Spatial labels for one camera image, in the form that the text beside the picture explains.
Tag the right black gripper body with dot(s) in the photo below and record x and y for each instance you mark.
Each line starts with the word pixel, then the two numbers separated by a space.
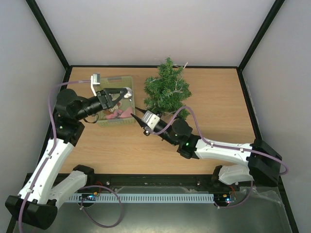
pixel 146 125

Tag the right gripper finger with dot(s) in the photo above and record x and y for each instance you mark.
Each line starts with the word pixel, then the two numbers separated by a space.
pixel 139 121
pixel 140 110

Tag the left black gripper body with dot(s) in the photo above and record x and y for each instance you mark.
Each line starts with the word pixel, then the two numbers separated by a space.
pixel 100 95

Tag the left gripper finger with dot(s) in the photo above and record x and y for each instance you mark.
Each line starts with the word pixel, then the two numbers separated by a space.
pixel 116 90
pixel 116 98

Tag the silver ball ornament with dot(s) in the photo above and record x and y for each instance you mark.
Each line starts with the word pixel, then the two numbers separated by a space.
pixel 129 94

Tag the green plastic basket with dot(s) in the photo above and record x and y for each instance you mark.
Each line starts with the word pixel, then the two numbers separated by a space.
pixel 117 82

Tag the small green christmas tree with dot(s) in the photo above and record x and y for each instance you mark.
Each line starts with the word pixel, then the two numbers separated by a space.
pixel 167 91

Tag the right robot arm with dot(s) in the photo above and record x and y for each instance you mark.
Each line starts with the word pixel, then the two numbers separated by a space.
pixel 255 161

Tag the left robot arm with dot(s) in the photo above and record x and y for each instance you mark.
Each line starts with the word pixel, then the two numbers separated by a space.
pixel 38 202

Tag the brown gingerbread ornament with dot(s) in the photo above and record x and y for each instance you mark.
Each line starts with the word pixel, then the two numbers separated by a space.
pixel 117 108

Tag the pink ornaments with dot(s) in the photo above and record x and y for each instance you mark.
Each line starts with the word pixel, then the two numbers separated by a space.
pixel 118 113

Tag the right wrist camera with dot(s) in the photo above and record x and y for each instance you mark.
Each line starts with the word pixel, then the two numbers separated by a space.
pixel 150 117

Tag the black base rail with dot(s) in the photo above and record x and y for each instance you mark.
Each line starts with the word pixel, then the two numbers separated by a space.
pixel 198 182

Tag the white slotted cable duct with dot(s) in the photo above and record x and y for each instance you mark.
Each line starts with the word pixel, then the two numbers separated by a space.
pixel 142 198

